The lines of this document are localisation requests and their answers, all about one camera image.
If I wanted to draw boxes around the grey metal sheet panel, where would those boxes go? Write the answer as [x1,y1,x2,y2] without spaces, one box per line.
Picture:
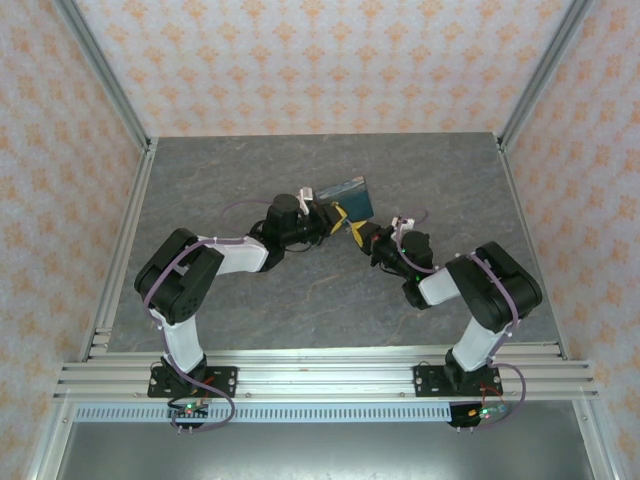
[49,422,606,480]

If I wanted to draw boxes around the controller board with lights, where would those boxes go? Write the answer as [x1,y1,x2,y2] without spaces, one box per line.
[448,402,510,431]
[167,398,211,432]

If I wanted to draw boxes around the blue rectangular box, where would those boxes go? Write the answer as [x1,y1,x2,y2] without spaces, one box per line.
[317,174,377,222]

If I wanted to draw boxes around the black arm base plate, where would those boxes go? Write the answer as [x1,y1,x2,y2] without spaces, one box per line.
[413,364,506,400]
[147,365,239,400]

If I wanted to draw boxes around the aluminium side rail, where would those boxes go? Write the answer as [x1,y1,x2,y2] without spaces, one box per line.
[496,133,569,359]
[89,138,160,361]

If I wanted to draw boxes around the narrow aluminium cross beam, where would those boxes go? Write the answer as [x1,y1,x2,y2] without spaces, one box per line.
[88,342,570,365]

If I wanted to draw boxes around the aluminium frame post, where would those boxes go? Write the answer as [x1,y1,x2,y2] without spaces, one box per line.
[53,0,152,149]
[499,0,597,149]

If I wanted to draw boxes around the wide aluminium front beam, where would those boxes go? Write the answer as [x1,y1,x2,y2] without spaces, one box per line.
[53,362,600,402]

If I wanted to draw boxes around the white slotted cable duct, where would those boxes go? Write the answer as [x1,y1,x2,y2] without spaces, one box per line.
[73,403,454,425]

